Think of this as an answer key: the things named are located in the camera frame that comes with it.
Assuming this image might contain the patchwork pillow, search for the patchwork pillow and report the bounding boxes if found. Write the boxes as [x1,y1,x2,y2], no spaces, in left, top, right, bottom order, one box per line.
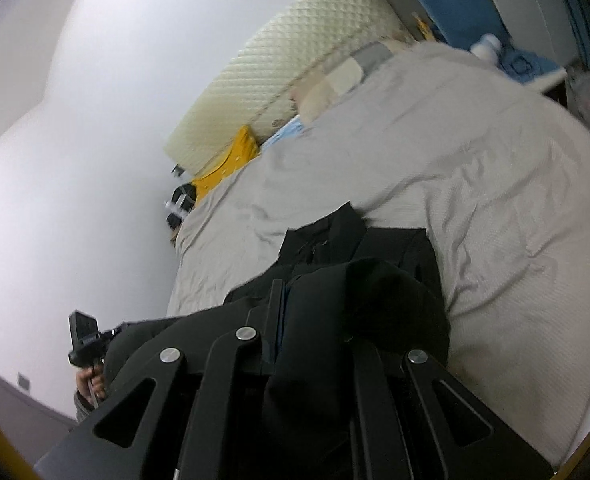
[288,40,412,122]

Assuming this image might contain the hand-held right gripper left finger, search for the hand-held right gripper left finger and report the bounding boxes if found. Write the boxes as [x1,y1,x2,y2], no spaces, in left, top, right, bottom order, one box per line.
[35,277,288,480]

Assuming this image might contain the crumpled blue cloth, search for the crumpled blue cloth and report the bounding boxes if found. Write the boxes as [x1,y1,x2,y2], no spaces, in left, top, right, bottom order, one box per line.
[496,47,564,84]

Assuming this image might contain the grey bed blanket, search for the grey bed blanket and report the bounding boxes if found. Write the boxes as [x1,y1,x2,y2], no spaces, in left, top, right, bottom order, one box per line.
[167,40,590,472]

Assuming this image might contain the black puffer jacket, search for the black puffer jacket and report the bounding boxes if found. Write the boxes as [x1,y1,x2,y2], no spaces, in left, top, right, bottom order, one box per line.
[97,201,452,480]

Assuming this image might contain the light blue printed sheet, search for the light blue printed sheet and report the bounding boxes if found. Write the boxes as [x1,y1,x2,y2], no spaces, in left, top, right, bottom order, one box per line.
[260,115,312,150]

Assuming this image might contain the yellow pillow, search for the yellow pillow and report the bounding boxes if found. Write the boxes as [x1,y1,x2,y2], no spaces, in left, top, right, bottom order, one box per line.
[192,125,262,202]

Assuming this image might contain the white socks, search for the white socks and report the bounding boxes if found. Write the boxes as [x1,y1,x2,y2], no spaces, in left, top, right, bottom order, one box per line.
[469,33,504,59]

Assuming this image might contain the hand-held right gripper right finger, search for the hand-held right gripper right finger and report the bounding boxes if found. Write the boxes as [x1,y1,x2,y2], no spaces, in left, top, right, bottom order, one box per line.
[351,341,556,480]

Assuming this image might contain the person's left forearm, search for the person's left forearm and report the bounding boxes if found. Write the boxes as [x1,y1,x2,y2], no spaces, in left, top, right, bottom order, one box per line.
[73,391,96,422]

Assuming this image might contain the cream quilted headboard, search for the cream quilted headboard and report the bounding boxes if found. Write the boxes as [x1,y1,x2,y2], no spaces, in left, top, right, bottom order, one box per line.
[163,0,402,172]

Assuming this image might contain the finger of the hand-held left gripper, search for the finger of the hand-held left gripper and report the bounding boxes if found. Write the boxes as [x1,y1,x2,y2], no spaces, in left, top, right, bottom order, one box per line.
[100,323,128,344]

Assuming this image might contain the person's left hand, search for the person's left hand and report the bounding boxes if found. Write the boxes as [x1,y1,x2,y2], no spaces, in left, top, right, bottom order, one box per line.
[76,365,108,404]

